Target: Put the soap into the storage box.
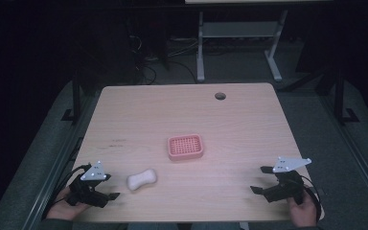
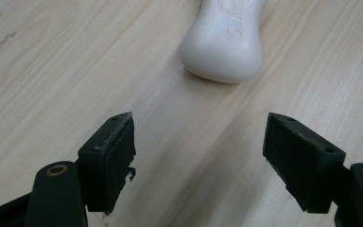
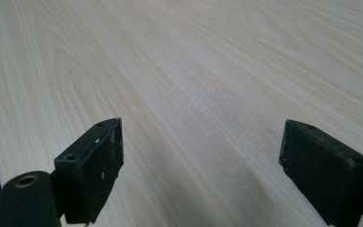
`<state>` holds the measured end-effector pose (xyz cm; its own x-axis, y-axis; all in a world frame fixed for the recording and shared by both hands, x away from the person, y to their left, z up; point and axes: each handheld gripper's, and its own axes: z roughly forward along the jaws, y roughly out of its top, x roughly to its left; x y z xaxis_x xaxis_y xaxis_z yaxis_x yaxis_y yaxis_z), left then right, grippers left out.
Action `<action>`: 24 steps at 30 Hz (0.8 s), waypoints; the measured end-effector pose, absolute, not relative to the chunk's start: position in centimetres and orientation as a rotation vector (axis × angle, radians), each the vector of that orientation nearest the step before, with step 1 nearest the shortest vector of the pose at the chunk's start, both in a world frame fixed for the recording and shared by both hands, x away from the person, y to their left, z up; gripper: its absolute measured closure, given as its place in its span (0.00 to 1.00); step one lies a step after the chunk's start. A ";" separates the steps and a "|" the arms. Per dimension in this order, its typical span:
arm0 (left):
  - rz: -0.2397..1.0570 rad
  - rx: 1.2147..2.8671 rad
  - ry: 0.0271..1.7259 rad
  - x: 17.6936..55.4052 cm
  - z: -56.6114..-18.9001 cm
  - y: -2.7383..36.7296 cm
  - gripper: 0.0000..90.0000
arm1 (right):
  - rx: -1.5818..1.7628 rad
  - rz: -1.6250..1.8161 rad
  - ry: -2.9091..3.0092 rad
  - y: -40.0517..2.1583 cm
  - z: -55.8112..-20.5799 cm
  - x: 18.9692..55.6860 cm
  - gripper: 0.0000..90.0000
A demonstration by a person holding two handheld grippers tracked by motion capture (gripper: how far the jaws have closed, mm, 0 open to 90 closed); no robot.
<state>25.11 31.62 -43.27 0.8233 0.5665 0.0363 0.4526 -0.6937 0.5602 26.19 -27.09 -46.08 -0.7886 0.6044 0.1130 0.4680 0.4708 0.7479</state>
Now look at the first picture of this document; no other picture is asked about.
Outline person's left hand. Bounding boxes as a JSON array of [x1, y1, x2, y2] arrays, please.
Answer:
[[45, 186, 91, 221]]

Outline white soap bar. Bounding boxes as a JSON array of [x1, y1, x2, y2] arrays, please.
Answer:
[[126, 168, 158, 192]]

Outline floor cables bundle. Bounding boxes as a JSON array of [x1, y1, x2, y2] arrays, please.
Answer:
[[126, 33, 199, 84]]

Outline white metal desk frame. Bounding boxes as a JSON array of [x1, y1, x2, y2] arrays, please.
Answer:
[[195, 9, 289, 83]]

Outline person's legs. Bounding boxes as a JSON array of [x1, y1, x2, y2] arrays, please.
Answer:
[[126, 220, 242, 230]]

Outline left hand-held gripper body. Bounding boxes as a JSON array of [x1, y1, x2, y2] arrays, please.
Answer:
[[66, 160, 110, 209]]

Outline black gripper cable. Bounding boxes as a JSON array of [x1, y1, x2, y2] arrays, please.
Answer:
[[40, 163, 92, 221], [300, 174, 322, 221]]

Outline pink soap dish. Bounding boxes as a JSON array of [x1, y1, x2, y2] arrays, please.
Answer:
[[167, 133, 205, 162]]

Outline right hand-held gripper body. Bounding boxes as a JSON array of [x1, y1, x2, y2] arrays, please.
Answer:
[[261, 155, 312, 206]]

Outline black metal stand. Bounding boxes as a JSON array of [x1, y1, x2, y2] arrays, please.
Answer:
[[60, 68, 84, 125], [332, 65, 361, 127]]

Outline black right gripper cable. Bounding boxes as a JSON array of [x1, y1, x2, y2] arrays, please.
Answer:
[[300, 174, 322, 221]]

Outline person's right hand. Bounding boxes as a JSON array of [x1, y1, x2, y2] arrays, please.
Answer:
[[287, 191, 319, 228]]

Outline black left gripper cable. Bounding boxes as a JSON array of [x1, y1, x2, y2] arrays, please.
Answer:
[[40, 163, 92, 221]]

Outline grey metal floor rail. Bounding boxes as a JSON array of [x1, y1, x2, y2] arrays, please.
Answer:
[[20, 92, 101, 230], [315, 92, 368, 214]]

